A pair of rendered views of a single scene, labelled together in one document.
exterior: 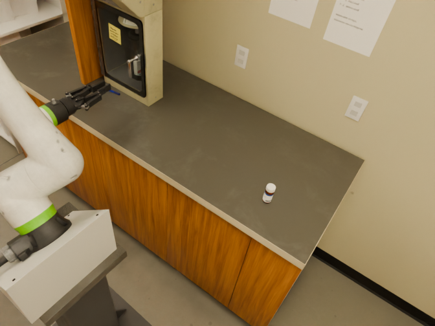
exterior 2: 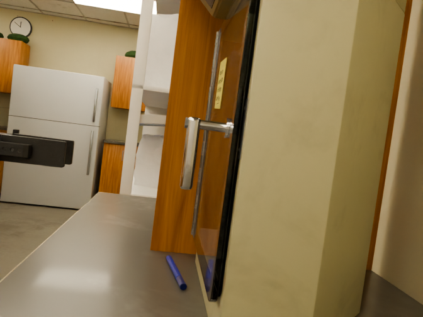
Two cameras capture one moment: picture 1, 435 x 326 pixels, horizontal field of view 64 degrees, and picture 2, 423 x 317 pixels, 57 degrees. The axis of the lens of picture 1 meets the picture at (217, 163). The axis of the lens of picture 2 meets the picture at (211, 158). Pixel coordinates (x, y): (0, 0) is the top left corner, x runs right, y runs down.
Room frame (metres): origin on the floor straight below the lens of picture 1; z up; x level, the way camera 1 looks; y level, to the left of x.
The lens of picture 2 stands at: (1.12, 0.06, 1.19)
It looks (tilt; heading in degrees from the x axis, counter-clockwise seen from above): 3 degrees down; 54
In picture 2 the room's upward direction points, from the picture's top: 7 degrees clockwise
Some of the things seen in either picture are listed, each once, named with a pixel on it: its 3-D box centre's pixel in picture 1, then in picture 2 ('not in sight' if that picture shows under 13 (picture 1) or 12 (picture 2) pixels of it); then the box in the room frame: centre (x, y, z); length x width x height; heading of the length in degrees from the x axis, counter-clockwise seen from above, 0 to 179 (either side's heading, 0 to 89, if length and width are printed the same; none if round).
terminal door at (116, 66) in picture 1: (120, 51); (218, 135); (1.47, 0.54, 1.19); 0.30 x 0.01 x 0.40; 61
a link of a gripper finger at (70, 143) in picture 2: (98, 86); (43, 149); (1.23, 0.57, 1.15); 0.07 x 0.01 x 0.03; 151
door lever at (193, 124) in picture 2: (133, 66); (203, 153); (1.40, 0.46, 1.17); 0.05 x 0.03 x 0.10; 151
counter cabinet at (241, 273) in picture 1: (160, 165); not in sight; (1.45, 0.35, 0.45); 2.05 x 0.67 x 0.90; 62
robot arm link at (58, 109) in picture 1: (55, 111); not in sight; (1.02, 0.66, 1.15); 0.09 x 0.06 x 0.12; 61
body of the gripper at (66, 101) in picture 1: (71, 103); not in sight; (1.09, 0.63, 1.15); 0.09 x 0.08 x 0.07; 151
